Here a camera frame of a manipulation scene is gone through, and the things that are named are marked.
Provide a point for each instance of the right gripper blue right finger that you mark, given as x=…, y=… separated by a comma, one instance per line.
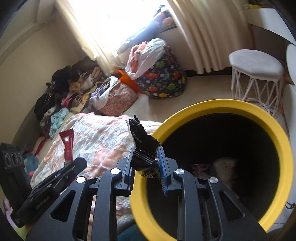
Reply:
x=163, y=171

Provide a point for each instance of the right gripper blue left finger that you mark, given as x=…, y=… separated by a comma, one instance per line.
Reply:
x=130, y=172

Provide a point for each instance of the green black snack packet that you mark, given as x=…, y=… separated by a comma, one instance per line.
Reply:
x=144, y=150

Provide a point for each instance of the red small candy wrapper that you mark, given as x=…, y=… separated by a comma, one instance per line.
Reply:
x=67, y=139

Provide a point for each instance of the lime green sleeve forearm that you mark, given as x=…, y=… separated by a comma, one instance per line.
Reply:
x=22, y=232

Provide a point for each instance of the yellow rim trash bin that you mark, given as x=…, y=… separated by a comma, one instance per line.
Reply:
x=229, y=172

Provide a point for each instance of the orange white chenille blanket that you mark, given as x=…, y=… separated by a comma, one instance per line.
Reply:
x=101, y=140

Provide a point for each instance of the floral pink bag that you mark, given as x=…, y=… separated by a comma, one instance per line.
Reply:
x=120, y=99

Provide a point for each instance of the dinosaur print laundry basket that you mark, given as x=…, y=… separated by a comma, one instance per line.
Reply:
x=164, y=79

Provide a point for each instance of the light blue crumpled cloth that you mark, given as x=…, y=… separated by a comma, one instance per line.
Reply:
x=57, y=120

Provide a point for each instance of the orange bag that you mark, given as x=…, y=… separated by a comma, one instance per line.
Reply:
x=124, y=78

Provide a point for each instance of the pile of clothes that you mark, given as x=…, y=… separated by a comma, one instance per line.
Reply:
x=69, y=88

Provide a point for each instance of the white bag with clothes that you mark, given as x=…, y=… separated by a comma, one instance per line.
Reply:
x=144, y=56

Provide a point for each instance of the dark jacket on sill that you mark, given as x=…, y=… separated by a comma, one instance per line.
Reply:
x=146, y=34

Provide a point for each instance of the cream curtain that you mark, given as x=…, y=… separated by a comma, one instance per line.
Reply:
x=212, y=29

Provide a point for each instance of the orange patterned cloth on sill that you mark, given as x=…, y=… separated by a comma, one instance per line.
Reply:
x=163, y=19

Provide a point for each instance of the white wire stool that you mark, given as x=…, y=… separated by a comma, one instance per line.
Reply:
x=257, y=78

